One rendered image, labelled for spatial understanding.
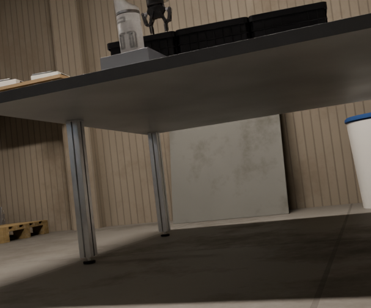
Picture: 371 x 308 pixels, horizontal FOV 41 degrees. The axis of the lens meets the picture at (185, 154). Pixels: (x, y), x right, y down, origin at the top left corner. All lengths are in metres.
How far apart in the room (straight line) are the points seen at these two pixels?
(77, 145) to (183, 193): 1.91
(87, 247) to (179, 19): 2.87
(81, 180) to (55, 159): 2.84
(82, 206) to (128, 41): 0.82
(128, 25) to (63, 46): 3.20
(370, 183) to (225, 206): 1.13
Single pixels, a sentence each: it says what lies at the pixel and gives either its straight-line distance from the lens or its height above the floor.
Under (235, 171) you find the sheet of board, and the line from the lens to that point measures 4.02.
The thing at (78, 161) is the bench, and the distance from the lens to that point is 2.34.
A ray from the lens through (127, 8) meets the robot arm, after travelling 1.96.
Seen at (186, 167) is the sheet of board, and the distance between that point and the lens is 4.16.
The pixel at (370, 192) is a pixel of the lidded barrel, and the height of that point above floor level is 0.11.
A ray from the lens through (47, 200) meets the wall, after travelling 5.23.
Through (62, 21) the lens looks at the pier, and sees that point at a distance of 5.17.
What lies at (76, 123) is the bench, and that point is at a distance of 2.36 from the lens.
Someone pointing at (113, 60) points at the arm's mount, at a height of 0.77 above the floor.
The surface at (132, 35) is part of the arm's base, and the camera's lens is 1.92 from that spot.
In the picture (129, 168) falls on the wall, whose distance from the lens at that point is 4.75.
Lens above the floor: 0.30
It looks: 4 degrees up
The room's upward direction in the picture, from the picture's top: 7 degrees counter-clockwise
